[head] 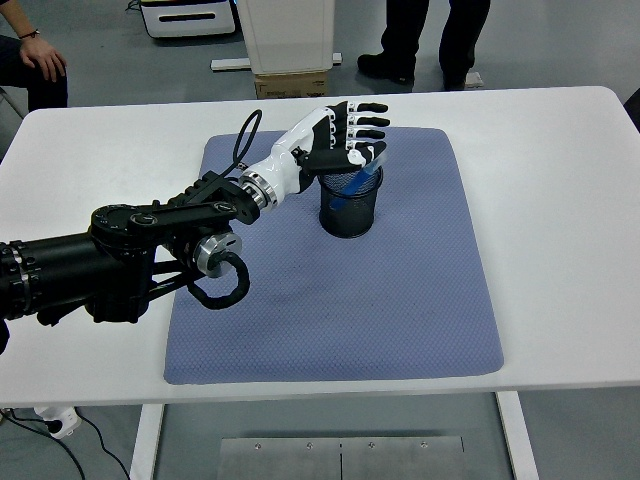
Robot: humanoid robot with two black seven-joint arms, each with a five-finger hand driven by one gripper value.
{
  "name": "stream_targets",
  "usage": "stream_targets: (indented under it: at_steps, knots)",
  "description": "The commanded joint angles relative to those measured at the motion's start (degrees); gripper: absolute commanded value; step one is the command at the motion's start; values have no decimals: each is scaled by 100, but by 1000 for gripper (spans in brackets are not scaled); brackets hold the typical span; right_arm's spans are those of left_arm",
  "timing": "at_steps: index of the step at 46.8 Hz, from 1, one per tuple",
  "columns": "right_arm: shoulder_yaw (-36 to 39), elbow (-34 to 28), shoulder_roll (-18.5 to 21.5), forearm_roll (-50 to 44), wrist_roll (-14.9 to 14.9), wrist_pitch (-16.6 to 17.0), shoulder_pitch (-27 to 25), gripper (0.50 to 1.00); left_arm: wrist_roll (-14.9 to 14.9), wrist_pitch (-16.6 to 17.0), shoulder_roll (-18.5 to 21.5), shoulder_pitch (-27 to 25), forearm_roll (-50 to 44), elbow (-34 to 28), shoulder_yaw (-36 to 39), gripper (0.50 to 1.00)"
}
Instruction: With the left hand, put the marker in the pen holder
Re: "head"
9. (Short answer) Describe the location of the white table leg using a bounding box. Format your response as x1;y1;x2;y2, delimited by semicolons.
495;391;540;480
128;403;166;480

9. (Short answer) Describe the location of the white base bar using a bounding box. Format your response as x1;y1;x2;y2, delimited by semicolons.
210;51;345;72

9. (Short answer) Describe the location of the blue quilted mat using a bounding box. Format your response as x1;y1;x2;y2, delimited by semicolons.
163;126;506;386

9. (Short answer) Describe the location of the cardboard box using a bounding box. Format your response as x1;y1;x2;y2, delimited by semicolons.
254;69;331;100

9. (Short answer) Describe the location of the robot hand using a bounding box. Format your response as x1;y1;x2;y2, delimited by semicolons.
247;100;391;209

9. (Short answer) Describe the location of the blue marker with clear cap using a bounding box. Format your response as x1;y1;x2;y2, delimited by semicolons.
331;151;389;214

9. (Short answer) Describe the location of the person's hand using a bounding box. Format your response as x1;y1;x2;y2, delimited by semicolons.
18;32;69;85

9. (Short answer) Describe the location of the black floor cable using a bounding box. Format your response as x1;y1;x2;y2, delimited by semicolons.
0;412;85;480
74;414;132;480

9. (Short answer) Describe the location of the white power strip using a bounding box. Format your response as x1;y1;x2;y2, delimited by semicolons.
33;405;83;441

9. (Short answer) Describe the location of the dark chair edge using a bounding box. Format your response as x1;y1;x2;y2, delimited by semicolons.
623;87;640;135

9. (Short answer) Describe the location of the black mesh pen holder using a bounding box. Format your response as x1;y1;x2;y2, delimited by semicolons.
317;166;385;240

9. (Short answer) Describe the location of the grey chair frame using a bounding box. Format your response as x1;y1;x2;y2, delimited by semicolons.
0;84;24;121

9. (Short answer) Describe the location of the white device with black slot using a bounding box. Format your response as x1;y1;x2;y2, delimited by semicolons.
139;0;238;40

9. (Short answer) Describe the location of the person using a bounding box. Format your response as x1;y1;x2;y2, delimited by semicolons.
0;0;69;113
356;0;493;93

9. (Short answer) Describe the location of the grey metal plate with screws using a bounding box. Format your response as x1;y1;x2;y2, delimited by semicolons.
220;436;465;480

